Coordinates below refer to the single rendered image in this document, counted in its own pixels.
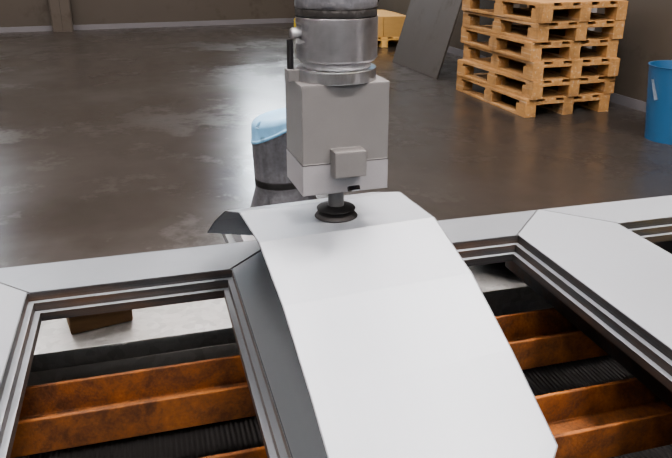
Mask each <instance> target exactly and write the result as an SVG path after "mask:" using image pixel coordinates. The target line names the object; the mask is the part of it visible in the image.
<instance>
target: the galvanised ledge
mask: <svg viewBox="0 0 672 458"><path fill-rule="evenodd" d="M468 268H469V269H470V271H471V272H472V274H473V275H474V277H475V279H476V281H477V283H478V285H479V287H480V289H481V291H482V293H483V295H484V297H485V298H486V300H487V302H488V304H489V306H492V305H499V304H506V303H513V302H520V301H527V300H534V299H541V298H542V297H541V296H540V295H538V294H537V293H536V292H535V291H534V290H533V289H531V288H530V287H529V286H528V285H527V284H525V283H524V282H523V281H522V280H521V279H520V278H518V277H517V276H516V275H515V274H514V273H513V272H511V271H510V270H509V269H508V268H507V267H506V266H505V262H500V263H493V264H485V265H477V266H469V267H468ZM132 313H133V320H132V321H128V322H123V323H119V324H115V325H110V326H106V327H102V328H98V329H93V330H89V331H85V332H81V333H76V334H71V332H70V329H69V326H68V323H67V320H66V318H63V319H55V320H47V321H42V322H41V326H40V330H39V335H38V339H37V343H36V348H35V352H34V356H33V361H32V365H31V369H30V372H37V371H44V370H51V369H57V368H64V367H71V366H78V365H85V364H92V363H99V362H106V361H113V360H120V359H126V358H133V357H140V356H147V355H154V354H161V353H168V352H175V351H182V350H189V349H195V348H202V347H209V346H216V345H223V344H230V343H236V339H235V335H234V332H233V328H232V324H231V321H230V317H229V313H228V309H227V306H226V302H225V298H219V299H211V300H204V301H196V302H188V303H180V304H172V305H165V306H157V307H149V308H141V309H133V310H132Z"/></svg>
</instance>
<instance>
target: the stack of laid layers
mask: <svg viewBox="0 0 672 458"><path fill-rule="evenodd" d="M620 225H622V226H623V227H625V228H627V229H629V230H631V231H632V232H634V233H636V234H638V235H639V236H641V237H643V238H645V239H646V240H648V241H650V242H652V243H656V242H664V241H672V217H671V218H663V219H654V220H646V221H637V222H629V223H621V224H620ZM452 244H453V245H454V247H455V248H456V250H457V251H458V253H459V254H460V256H461V257H462V259H463V260H464V262H465V263H466V265H467V266H468V267H469V266H477V265H485V264H493V263H500V262H508V261H513V262H515V263H516V264H517V265H518V266H519V267H521V268H522V269H523V270H524V271H525V272H527V273H528V274H529V275H530V276H531V277H533V278H534V279H535V280H536V281H538V282H539V283H540V284H541V285H542V286H544V287H545V288H546V289H547V290H548V291H550V292H551V293H552V294H553V295H555V296H556V297H557V298H558V299H559V300H561V301H562V302H563V303H564V304H565V305H567V306H568V307H569V308H570V309H572V310H573V311H574V312H575V313H576V314H578V315H579V316H580V317H581V318H582V319H584V320H585V321H586V322H587V323H588V324H590V325H591V326H592V327H593V328H595V329H596V330H597V331H598V332H599V333H601V334H602V335H603V336H604V337H605V338H607V339H608V340H609V341H610V342H612V343H613V344H614V345H615V346H616V347H618V348H619V349H620V350H621V351H622V352H624V353H625V354H626V355H627V356H628V357H630V358H631V359H632V360H633V361H635V362H636V363H637V364H638V365H639V366H641V367H642V368H643V369H644V370H645V371H647V372H648V373H649V374H650V375H652V376H653V377H654V378H655V379H656V380H658V381H659V382H660V383H661V384H662V385H664V386H665V387H666V388H667V389H668V390H670V391H671V392H672V350H671V349H669V348H668V347H667V346H665V345H664V344H663V343H661V342H660V341H659V340H657V339H656V338H655V337H653V336H652V335H651V334H649V333H648V332H647V331H645V330H644V329H642V328H641V327H640V326H638V325H637V324H636V323H634V322H633V321H632V320H630V319H629V318H628V317H626V316H625V315H624V314H622V313H621V312H620V311H618V310H617V309H616V308H614V307H613V306H612V305H610V304H609V303H608V302H606V301H605V300H604V299H602V298H601V297H600V296H598V295H597V294H596V293H594V292H593V291H592V290H590V289H589V288H588V287H586V286H585V285H584V284H582V283H581V282H580V281H578V280H577V279H576V278H574V277H573V276H572V275H570V274H569V273H568V272H566V271H565V270H564V269H562V268H561V267H560V266H558V265H557V264H556V263H554V262H553V261H552V260H550V259H549V258H548V257H546V256H545V255H544V254H542V253H541V252H540V251H538V250H537V249H536V248H534V247H533V246H532V245H530V244H529V243H528V242H526V241H525V240H524V239H522V238H521V237H519V236H518V235H517V236H510V237H502V238H494V239H485V240H477V241H468V242H460V243H452ZM219 298H225V302H226V306H227V309H228V313H229V317H230V321H231V324H232V328H233V332H234V335H235V339H236V343H237V346H238V350H239V354H240V358H241V361H242V365H243V369H244V372H245V376H246V380H247V383H248V387H249V391H250V395H251V398H252V402H253V406H254V409H255V413H256V417H257V420H258V424H259V428H260V431H261V435H262V439H263V443H264V446H265V450H266V454H267V457H268V458H327V454H326V451H325V447H324V444H323V440H322V437H321V434H320V430H319V427H318V423H317V420H316V416H315V413H314V409H313V406H312V402H311V399H310V395H309V392H308V389H307V386H306V382H305V379H304V376H303V373H302V369H301V366H300V363H299V360H298V356H297V353H296V350H295V347H294V343H293V340H292V337H291V334H290V330H289V327H288V324H287V321H286V317H285V314H284V311H283V307H282V305H281V302H280V300H279V297H278V294H277V292H276V289H275V286H274V284H273V281H272V278H271V275H270V273H269V270H268V267H267V265H266V262H265V259H264V257H263V254H262V251H261V250H260V251H259V252H257V253H256V254H254V255H252V256H251V257H249V258H248V259H246V260H244V261H243V262H241V263H240V264H238V265H236V266H235V267H233V268H231V269H230V270H223V271H214V272H206V273H197V274H189V275H180V276H172V277H163V278H155V279H146V280H138V281H129V282H121V283H112V284H104V285H96V286H87V287H79V288H70V289H62V290H53V291H45V292H36V293H27V296H26V299H25V303H24V306H23V310H22V313H21V317H20V320H19V323H18V327H17V330H16V334H15V337H14V341H13V344H12V348H11V351H10V354H9V358H8V361H7V365H6V368H5V372H4V375H3V378H2V382H1V385H0V458H10V456H11V451H12V447H13V443H14V438H15V434H16V430H17V425H18V421H19V417H20V413H21V408H22V404H23V400H24V395H25V391H26V387H27V382H28V378H29V374H30V369H31V365H32V361H33V356H34V352H35V348H36V343H37V339H38V335H39V330H40V326H41V322H42V321H47V320H55V319H63V318H71V317H79V316H86V315H94V314H102V313H110V312H118V311H126V310H133V309H141V308H149V307H157V306H165V305H172V304H180V303H188V302H196V301H204V300H211V299H219Z"/></svg>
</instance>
